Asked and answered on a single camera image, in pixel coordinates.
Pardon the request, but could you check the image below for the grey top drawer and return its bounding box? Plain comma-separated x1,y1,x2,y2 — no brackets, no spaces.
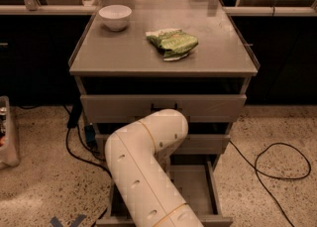
81,94,246,123

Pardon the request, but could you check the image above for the grey drawer cabinet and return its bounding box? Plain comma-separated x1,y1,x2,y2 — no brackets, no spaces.
67,0,261,227

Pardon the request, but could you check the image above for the green chip bag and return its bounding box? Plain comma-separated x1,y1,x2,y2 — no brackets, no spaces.
146,28,198,61

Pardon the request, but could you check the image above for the grey open bottom drawer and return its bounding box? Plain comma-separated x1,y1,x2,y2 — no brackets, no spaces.
96,161,233,227

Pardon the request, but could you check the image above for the blue power adapter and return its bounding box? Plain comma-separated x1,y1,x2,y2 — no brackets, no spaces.
84,125,96,147

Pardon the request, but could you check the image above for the black floor cable left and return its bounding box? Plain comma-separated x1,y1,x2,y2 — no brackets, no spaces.
62,104,113,177

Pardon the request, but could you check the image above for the black floor cable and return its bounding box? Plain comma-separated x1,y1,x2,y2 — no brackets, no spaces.
228,140,312,227
62,104,113,177

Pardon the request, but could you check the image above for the white ceramic bowl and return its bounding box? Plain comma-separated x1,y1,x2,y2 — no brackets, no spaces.
98,5,132,32

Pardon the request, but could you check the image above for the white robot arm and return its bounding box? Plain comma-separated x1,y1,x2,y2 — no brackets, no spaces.
105,109,203,227

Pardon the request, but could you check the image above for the black floor cable right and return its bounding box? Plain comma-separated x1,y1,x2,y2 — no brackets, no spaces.
228,140,312,227

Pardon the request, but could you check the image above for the grey middle drawer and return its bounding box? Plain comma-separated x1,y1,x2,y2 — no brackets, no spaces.
99,132,230,156

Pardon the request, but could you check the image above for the clear plastic bin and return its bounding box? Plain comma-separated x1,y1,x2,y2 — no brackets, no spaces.
0,96,20,170

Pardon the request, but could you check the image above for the blue tape cross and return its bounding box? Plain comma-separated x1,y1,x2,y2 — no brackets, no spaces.
50,214,86,227

